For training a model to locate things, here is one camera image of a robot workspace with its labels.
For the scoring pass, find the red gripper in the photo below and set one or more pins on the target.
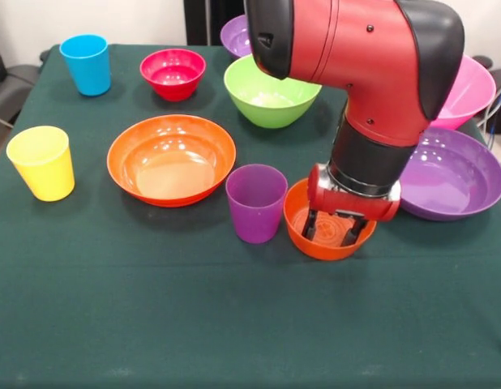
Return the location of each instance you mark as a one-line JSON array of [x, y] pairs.
[[356, 206]]

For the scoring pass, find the orange small bowl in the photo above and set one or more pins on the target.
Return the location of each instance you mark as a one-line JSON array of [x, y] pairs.
[[315, 249]]

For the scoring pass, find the purple plastic cup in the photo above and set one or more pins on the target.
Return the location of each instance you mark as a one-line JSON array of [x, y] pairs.
[[256, 210]]

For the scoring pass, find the purple rounded deep bowl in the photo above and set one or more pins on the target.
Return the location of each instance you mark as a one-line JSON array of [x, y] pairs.
[[234, 38]]

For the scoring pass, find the red small bowl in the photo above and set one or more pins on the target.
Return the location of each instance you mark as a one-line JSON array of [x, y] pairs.
[[172, 81]]

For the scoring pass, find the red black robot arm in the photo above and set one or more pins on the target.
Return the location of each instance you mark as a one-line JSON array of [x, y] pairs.
[[356, 61]]

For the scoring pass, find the purple wide shallow bowl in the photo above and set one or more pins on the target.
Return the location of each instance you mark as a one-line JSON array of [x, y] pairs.
[[457, 182]]

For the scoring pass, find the green bowl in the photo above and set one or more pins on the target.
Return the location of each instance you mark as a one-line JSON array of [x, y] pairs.
[[266, 109]]

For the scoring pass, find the orange wide shallow bowl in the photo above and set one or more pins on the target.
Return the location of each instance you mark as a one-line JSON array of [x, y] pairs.
[[169, 162]]

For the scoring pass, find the pink large bowl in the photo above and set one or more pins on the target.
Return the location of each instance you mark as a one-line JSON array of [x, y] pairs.
[[473, 89]]

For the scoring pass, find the black rounded object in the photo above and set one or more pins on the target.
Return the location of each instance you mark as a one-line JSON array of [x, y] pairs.
[[482, 61]]

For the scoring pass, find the dark green table cloth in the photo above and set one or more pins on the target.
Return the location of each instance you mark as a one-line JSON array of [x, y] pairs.
[[112, 304]]

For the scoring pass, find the blue plastic cup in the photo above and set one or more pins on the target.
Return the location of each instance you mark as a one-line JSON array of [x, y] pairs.
[[88, 69]]

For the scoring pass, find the yellow plastic cup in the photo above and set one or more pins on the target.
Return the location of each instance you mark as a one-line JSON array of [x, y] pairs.
[[44, 174]]

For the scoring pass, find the black small knob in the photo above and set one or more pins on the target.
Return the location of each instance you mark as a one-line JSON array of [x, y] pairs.
[[44, 55]]

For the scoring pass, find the black office chair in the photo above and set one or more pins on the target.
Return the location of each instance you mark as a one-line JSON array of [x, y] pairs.
[[15, 81]]

